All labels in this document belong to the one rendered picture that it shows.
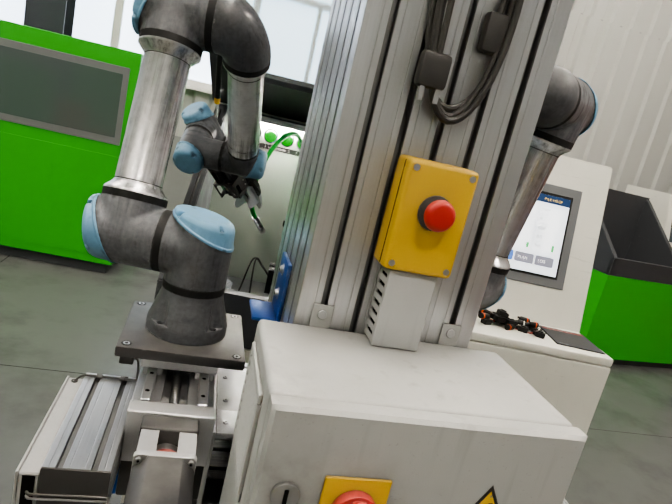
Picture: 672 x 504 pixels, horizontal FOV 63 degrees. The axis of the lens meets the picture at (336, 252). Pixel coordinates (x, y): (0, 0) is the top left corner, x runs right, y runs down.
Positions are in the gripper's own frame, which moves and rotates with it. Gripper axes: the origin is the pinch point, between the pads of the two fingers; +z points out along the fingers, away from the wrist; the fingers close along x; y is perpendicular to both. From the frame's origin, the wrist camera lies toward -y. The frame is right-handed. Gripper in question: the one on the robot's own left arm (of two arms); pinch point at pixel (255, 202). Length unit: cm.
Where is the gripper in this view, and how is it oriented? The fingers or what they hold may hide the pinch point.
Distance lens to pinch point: 167.1
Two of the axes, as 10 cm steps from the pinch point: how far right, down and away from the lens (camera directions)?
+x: 8.6, 0.9, -5.0
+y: -3.9, 7.4, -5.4
